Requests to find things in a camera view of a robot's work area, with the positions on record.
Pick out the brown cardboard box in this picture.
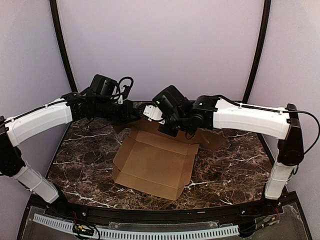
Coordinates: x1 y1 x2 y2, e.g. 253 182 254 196
112 119 225 200

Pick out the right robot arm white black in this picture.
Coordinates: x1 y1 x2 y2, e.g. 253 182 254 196
143 85 320 200

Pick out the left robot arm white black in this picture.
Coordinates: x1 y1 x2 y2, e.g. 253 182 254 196
0 74 141 204

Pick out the left small circuit board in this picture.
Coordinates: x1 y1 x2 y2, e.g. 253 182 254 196
72 223 95 237

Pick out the small circuit board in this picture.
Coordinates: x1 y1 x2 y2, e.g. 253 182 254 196
255 216 280 229
72 223 95 237

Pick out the right small circuit board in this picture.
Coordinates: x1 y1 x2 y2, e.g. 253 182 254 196
255 216 280 229

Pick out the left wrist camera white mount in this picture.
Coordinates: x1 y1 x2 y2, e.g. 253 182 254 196
117 76 134 104

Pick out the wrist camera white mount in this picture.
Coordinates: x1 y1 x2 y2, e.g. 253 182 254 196
143 104 165 125
117 76 134 104

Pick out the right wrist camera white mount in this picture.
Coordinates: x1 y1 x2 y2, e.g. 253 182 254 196
143 104 165 125

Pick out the black front frame rail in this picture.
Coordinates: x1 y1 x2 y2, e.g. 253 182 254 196
47 197 286 226

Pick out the white slotted cable duct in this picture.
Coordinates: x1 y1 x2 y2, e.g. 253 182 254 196
32 213 240 240

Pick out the left black frame post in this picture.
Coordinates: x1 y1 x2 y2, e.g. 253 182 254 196
49 0 78 92

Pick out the black frame post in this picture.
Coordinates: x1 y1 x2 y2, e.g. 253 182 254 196
49 0 78 92
242 0 272 103

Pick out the right black frame post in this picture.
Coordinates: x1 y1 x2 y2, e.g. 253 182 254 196
242 0 272 103

